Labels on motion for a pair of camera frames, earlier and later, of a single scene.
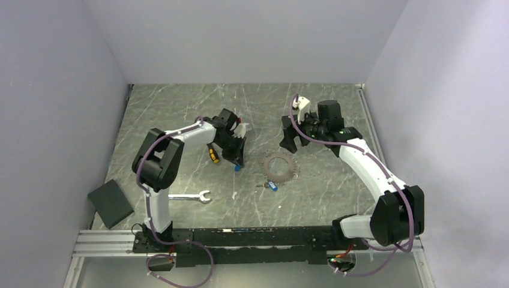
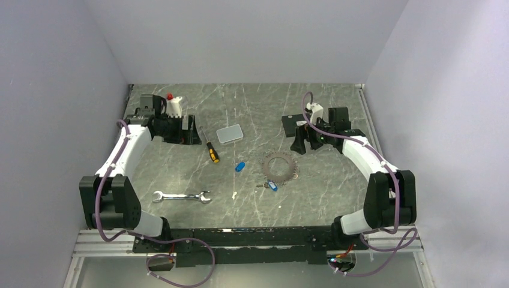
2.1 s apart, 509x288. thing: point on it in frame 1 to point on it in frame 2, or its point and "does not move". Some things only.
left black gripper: [237, 155] to [177, 138]
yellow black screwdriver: [213, 153] does not move
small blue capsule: [271, 184] does not move
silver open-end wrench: [200, 197] does not move
